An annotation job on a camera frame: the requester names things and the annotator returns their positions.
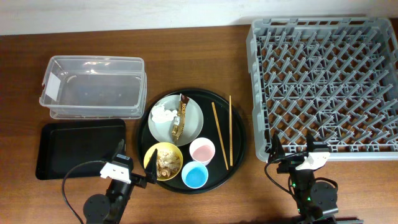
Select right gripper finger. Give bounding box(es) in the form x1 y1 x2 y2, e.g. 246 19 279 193
267 133 285 162
306 134 329 152

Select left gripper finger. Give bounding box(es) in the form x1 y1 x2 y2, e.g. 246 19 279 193
110 139 125 161
145 149 157 184

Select food scraps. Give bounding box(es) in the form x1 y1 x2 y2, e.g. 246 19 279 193
156 149 181 180

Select yellow bowl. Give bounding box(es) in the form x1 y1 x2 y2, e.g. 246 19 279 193
144 142 183 181

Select blue cup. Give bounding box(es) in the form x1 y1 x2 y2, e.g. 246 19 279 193
181 161 209 189

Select white tissue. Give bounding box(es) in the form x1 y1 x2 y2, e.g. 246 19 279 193
150 104 177 124

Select pink cup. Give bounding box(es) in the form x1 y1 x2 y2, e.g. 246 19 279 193
189 138 215 166

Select brown snack wrapper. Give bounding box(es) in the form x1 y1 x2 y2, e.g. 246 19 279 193
171 94 189 144

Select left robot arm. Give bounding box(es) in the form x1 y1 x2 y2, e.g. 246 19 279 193
83 139 157 223

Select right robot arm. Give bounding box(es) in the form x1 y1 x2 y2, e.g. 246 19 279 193
264 134 338 223

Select grey plastic dishwasher rack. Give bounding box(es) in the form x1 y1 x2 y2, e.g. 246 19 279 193
246 17 397 162

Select right wooden chopstick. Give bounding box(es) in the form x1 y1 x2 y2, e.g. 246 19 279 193
229 95 233 167

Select wooden chopstick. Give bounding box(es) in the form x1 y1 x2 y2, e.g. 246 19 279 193
229 95 233 167
211 102 229 170

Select black rectangular tray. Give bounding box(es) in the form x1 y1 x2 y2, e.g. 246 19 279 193
35 119 126 180

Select black round tray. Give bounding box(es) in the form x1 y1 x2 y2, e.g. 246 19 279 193
136 88 248 195

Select grey round plate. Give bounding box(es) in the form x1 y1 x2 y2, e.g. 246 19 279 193
147 95 204 146

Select clear plastic storage bin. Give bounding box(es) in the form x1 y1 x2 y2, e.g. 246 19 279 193
39 55 147 119

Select left wooden chopstick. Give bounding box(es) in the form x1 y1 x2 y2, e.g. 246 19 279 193
211 102 229 170

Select left black cable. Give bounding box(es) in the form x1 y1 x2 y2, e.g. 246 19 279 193
61 160 108 224

